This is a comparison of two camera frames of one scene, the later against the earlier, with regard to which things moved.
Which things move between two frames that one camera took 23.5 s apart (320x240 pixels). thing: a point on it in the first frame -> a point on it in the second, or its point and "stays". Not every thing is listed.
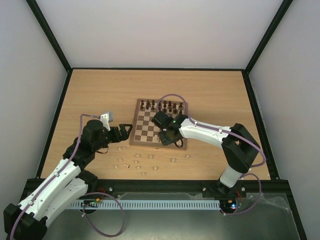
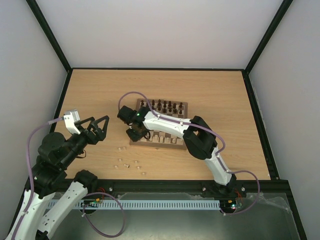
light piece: x=155 y=138 stays
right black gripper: x=166 y=137 -> x=135 y=132
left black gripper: x=124 y=136 -> x=94 y=138
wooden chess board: x=145 y=132 stays
